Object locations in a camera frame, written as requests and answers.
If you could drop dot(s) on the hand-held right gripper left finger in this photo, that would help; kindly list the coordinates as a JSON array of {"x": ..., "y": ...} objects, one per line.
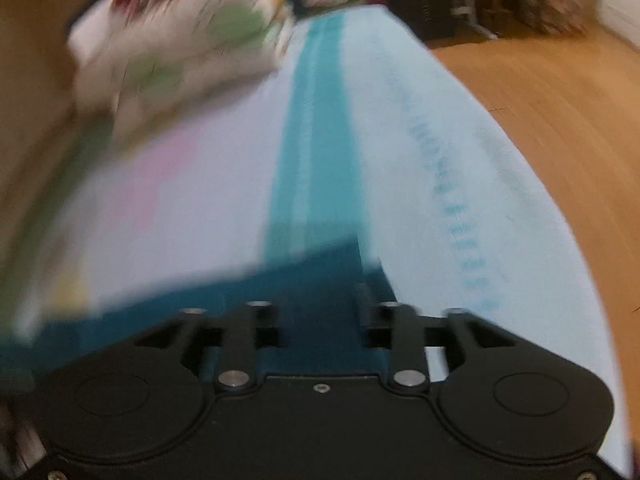
[{"x": 264, "y": 322}]

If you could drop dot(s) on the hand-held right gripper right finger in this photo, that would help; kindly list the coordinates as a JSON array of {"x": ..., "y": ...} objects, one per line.
[{"x": 376, "y": 322}]

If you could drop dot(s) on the teal pants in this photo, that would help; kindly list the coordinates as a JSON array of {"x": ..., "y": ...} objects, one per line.
[{"x": 310, "y": 300}]

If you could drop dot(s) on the bed with patterned sheet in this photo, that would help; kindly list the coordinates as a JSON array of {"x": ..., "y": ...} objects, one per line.
[{"x": 210, "y": 185}]

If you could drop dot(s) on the beige pillow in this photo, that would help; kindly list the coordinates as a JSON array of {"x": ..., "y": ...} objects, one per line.
[{"x": 175, "y": 45}]

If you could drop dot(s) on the dark box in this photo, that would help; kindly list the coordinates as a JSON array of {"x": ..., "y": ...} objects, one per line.
[{"x": 422, "y": 15}]

